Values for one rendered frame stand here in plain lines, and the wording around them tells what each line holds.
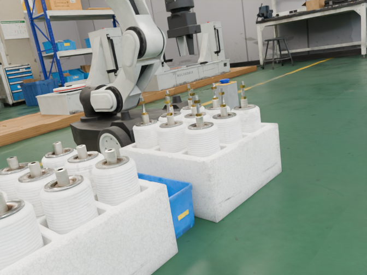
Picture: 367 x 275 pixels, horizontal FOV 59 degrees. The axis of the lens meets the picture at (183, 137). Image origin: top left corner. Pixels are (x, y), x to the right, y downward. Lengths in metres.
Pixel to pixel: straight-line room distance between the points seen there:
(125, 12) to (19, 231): 1.15
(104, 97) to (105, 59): 1.79
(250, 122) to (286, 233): 0.39
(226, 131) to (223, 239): 0.32
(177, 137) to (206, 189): 0.19
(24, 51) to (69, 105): 4.49
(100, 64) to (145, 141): 2.43
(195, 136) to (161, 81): 2.88
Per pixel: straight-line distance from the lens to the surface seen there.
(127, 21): 1.55
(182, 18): 1.04
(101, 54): 3.46
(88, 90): 1.89
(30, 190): 0.74
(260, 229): 0.88
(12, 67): 6.44
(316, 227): 0.88
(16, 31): 7.43
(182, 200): 0.86
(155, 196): 0.72
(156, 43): 1.51
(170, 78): 3.85
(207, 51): 4.73
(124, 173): 0.70
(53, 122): 2.87
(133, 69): 1.50
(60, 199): 0.64
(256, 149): 1.03
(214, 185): 0.87
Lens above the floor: 0.46
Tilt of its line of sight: 15 degrees down
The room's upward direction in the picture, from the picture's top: 9 degrees counter-clockwise
